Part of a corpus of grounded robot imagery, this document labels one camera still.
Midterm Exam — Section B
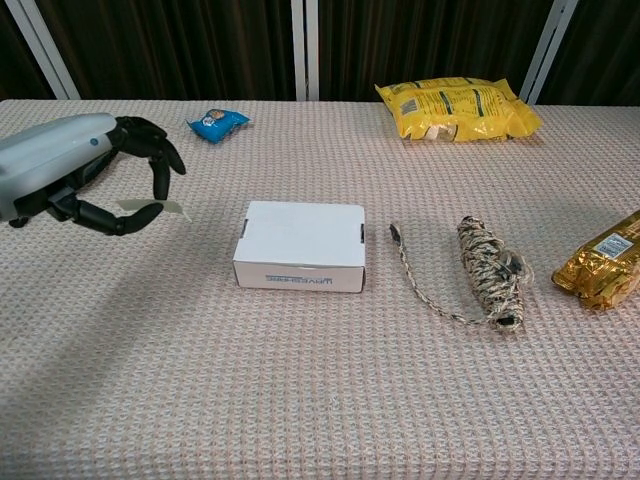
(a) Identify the left robot hand grey black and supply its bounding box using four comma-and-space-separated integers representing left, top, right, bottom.
0, 113, 188, 236

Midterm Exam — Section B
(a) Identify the pale green translucent strip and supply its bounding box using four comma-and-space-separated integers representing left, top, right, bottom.
117, 198, 193, 224

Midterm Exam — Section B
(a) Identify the white cardboard box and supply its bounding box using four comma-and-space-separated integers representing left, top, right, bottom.
231, 200, 370, 294

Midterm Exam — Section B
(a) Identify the dark pleated curtain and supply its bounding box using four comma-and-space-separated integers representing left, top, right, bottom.
0, 0, 640, 106

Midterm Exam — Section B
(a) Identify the small blue snack packet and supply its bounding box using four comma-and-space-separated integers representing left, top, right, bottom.
185, 109, 251, 145

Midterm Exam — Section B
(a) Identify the beige waffle tablecloth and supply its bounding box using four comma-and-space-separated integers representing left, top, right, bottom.
0, 98, 640, 480

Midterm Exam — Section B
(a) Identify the large yellow snack bag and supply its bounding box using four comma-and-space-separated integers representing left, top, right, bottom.
374, 77, 544, 145

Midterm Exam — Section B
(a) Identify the gold foil snack package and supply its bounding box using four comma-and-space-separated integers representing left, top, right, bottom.
551, 209, 640, 312

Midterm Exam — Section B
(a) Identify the white metal frame post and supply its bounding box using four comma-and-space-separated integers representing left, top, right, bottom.
4, 0, 81, 100
519, 0, 580, 105
291, 0, 320, 102

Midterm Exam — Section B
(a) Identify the braided rope bundle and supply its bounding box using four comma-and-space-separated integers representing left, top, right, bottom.
389, 214, 537, 334

